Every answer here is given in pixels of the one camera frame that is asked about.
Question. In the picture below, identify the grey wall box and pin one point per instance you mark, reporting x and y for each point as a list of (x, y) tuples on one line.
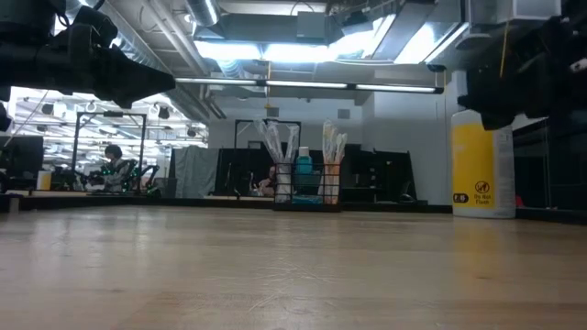
[(272, 112)]

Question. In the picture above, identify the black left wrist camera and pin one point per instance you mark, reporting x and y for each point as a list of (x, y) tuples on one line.
[(91, 25)]

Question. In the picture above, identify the grey ceiling box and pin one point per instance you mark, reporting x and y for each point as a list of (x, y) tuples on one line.
[(311, 25)]

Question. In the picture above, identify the grey hanging cloth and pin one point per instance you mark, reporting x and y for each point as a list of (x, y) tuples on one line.
[(195, 172)]

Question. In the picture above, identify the yellow white wipes canister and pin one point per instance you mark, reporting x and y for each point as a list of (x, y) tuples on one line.
[(477, 169)]

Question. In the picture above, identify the background black robot arm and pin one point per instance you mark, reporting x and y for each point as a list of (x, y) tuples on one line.
[(147, 176), (69, 176)]

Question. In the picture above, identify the black cabinet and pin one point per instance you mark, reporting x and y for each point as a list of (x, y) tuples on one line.
[(564, 169)]

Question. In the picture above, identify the small red object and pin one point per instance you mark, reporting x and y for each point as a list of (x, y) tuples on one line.
[(519, 201)]

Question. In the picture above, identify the silver ventilation duct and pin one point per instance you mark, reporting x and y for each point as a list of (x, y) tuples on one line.
[(204, 11)]

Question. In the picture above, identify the black ceiling spotlight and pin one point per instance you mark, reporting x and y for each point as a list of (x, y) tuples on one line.
[(163, 113)]

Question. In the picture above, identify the person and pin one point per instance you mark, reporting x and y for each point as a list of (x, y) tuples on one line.
[(114, 172), (268, 185)]

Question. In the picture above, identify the black aluminium table frame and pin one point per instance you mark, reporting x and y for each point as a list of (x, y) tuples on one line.
[(137, 202)]

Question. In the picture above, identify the black partition desk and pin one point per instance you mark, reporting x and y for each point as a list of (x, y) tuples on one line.
[(376, 174)]

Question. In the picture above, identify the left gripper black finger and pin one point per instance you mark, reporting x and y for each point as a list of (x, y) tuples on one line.
[(133, 79)]

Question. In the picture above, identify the black monitor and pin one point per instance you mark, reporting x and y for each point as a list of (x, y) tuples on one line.
[(23, 156)]

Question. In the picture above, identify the black metal stand frame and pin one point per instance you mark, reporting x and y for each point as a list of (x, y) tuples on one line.
[(247, 121), (112, 113)]

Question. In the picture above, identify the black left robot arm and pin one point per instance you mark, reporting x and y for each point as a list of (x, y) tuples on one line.
[(23, 66)]

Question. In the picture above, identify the long ceiling light strip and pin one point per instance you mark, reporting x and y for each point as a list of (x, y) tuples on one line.
[(220, 81)]

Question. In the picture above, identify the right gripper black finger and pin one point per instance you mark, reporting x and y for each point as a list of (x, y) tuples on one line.
[(495, 98)]

